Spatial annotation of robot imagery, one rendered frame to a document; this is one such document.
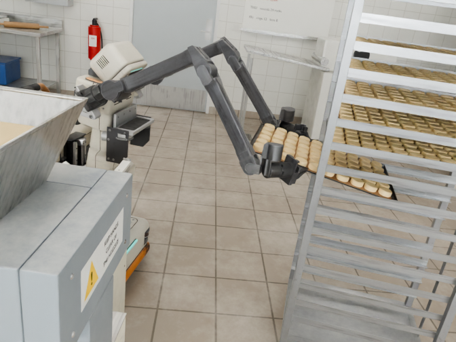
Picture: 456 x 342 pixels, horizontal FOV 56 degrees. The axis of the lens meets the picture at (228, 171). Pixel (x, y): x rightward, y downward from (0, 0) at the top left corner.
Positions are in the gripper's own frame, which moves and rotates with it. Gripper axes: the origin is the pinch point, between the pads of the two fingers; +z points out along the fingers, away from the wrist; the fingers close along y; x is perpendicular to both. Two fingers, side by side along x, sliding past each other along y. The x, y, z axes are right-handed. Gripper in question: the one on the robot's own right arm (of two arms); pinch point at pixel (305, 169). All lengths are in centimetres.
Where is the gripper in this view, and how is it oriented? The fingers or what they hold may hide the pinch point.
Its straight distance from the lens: 168.2
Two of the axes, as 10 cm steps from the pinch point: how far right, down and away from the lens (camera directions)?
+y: 2.5, -8.8, -4.0
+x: -5.1, -4.7, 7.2
